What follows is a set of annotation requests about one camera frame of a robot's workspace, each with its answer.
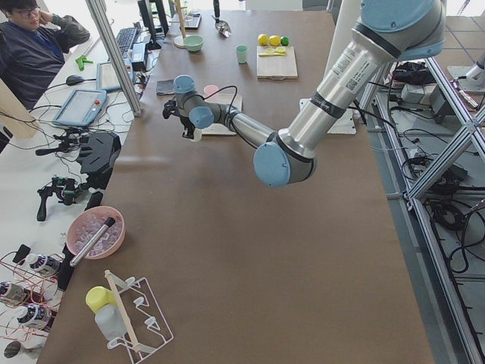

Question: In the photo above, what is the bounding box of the black keyboard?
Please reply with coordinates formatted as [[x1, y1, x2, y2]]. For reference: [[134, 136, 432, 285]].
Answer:
[[115, 27, 137, 54]]

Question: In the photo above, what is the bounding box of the aluminium frame post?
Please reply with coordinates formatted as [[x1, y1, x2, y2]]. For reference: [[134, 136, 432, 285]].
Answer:
[[86, 0, 142, 117]]

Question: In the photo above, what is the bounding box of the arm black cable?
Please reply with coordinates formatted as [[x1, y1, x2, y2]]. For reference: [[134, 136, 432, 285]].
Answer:
[[161, 85, 243, 122]]

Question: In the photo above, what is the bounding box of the handheld gripper tool upper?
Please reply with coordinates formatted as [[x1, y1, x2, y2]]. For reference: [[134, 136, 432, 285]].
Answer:
[[35, 128, 89, 156]]

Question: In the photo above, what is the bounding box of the blue teach pendant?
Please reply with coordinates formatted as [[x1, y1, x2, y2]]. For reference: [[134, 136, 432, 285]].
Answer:
[[52, 89, 107, 127], [96, 61, 122, 93]]

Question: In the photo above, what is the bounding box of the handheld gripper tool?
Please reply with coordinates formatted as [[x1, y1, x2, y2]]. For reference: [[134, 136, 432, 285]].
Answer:
[[35, 128, 89, 156], [36, 176, 89, 221]]

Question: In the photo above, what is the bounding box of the wooden glass drying stand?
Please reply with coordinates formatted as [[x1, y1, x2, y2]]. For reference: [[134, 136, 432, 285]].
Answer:
[[169, 0, 186, 49]]

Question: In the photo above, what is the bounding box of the green bowl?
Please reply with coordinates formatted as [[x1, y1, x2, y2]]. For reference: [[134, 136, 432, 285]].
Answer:
[[183, 35, 204, 52]]

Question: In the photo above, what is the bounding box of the black computer mouse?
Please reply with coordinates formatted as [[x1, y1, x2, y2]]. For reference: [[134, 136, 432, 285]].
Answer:
[[65, 75, 85, 86]]

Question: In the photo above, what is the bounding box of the yellow lemon near board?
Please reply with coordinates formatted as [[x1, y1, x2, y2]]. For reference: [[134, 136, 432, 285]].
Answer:
[[257, 33, 268, 46]]

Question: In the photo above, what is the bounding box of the yellow plastic knife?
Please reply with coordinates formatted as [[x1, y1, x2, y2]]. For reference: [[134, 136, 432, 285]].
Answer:
[[258, 52, 286, 57]]

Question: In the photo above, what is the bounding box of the bamboo cutting board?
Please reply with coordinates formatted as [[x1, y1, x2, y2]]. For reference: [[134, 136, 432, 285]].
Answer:
[[256, 45, 298, 80]]

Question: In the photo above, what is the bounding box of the black perforated device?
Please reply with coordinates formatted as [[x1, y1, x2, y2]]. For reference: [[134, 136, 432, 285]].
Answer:
[[77, 132, 121, 190]]

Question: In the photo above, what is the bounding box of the pink ice bowl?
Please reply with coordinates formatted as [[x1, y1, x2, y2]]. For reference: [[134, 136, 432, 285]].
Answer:
[[66, 206, 127, 261]]

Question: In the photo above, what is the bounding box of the pink plastic cup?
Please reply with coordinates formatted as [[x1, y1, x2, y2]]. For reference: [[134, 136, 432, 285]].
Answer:
[[203, 84, 219, 98]]

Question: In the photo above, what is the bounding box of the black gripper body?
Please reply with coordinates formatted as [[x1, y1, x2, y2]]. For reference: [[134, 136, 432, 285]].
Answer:
[[180, 116, 195, 139]]

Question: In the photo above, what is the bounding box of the grey folded cloth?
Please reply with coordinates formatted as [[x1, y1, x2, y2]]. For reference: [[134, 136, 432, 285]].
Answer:
[[155, 79, 175, 96]]

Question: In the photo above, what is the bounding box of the green plastic cup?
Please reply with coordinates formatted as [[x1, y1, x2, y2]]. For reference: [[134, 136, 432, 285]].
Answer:
[[236, 45, 249, 64]]

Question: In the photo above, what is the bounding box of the steel ice scoop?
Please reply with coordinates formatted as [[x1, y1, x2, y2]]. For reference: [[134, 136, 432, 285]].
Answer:
[[213, 0, 231, 38]]

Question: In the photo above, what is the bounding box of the yellow lemon middle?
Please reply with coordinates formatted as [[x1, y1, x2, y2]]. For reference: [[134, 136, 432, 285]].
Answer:
[[268, 35, 281, 47]]

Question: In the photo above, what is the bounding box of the green lime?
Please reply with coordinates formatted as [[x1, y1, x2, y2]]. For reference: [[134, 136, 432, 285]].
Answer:
[[280, 36, 289, 46]]

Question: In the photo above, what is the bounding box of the cream plastic cup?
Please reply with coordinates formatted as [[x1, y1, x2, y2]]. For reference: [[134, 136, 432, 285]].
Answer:
[[192, 128, 202, 143]]

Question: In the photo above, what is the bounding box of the seated person in jacket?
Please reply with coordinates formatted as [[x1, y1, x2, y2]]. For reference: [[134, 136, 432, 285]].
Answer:
[[1, 1, 90, 109]]

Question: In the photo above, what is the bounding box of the white dish rack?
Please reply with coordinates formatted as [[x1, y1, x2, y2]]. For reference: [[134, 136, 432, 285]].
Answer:
[[105, 270, 174, 363]]

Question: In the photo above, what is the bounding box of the beige rabbit tray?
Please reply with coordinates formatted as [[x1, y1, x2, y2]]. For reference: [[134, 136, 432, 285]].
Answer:
[[201, 93, 243, 137]]

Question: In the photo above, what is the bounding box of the handheld gripper tool lower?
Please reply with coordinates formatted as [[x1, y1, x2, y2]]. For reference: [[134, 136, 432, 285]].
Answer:
[[36, 176, 89, 221]]

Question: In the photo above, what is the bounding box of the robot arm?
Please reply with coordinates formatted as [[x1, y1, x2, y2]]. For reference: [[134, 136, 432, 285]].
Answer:
[[163, 1, 446, 187]]

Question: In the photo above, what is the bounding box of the yellow capped plastic bottle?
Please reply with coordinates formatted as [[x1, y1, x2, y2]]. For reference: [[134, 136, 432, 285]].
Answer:
[[85, 286, 127, 340]]

